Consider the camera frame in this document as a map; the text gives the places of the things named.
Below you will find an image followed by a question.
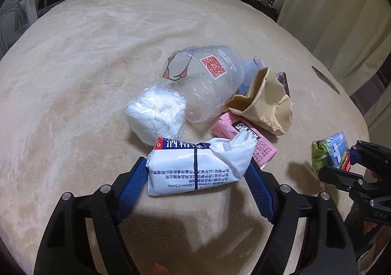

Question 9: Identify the clear plastic printed bag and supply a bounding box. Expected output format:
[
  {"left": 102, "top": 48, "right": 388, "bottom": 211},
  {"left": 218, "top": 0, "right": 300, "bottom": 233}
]
[{"left": 161, "top": 45, "right": 246, "bottom": 124}]

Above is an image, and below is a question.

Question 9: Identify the beige paper bag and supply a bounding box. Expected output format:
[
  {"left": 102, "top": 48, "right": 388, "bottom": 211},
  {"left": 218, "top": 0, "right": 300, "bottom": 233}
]
[{"left": 221, "top": 67, "right": 294, "bottom": 136}]

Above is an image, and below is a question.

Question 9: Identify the person's right hand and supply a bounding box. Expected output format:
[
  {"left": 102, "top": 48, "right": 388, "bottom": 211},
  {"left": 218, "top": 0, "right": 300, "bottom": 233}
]
[{"left": 363, "top": 220, "right": 381, "bottom": 234}]

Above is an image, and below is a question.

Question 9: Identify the light blue plastic packet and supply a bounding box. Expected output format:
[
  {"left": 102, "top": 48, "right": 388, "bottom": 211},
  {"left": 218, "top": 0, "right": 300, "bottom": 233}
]
[{"left": 238, "top": 56, "right": 266, "bottom": 95}]

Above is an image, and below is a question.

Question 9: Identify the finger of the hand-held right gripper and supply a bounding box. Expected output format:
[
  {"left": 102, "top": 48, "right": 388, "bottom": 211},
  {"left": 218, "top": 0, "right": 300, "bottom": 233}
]
[
  {"left": 318, "top": 166, "right": 367, "bottom": 193},
  {"left": 350, "top": 140, "right": 391, "bottom": 168}
]

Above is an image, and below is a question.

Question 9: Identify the clear plastic chair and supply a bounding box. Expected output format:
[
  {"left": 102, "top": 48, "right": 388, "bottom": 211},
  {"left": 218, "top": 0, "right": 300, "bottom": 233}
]
[{"left": 0, "top": 0, "right": 34, "bottom": 49}]

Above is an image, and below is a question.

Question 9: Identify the brown snack wrapper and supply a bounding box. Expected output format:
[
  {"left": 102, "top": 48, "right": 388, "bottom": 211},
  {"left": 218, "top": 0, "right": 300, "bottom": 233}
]
[{"left": 273, "top": 71, "right": 290, "bottom": 98}]

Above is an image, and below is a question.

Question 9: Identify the white cotton balls bag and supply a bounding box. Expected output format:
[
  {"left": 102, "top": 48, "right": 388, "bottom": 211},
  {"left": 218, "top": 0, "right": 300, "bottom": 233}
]
[{"left": 123, "top": 85, "right": 187, "bottom": 146}]

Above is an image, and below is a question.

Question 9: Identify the dark flat phone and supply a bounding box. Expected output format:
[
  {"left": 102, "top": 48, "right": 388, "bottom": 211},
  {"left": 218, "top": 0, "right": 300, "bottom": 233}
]
[{"left": 312, "top": 65, "right": 340, "bottom": 94}]

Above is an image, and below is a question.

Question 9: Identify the cream curtain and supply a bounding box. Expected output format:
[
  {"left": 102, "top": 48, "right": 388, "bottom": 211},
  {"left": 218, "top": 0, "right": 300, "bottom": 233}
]
[{"left": 276, "top": 0, "right": 391, "bottom": 129}]

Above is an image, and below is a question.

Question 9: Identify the white wet wipes packet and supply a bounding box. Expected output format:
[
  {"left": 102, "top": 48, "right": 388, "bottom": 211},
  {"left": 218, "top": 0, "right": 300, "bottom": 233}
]
[{"left": 146, "top": 137, "right": 257, "bottom": 196}]

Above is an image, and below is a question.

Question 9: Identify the pink drink carton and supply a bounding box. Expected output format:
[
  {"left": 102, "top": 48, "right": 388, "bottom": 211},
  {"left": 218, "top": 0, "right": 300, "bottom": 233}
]
[{"left": 213, "top": 111, "right": 278, "bottom": 168}]

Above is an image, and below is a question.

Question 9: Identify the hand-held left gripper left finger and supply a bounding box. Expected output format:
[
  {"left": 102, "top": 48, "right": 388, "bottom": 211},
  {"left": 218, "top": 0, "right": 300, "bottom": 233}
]
[{"left": 33, "top": 156, "right": 152, "bottom": 275}]

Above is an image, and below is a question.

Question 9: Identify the green and blue packet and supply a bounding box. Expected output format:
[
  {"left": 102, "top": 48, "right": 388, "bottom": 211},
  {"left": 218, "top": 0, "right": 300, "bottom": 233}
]
[{"left": 311, "top": 131, "right": 352, "bottom": 172}]

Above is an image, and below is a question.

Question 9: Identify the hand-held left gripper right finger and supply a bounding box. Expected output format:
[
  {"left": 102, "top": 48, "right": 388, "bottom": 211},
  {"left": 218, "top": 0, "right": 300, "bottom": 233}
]
[{"left": 244, "top": 159, "right": 359, "bottom": 275}]

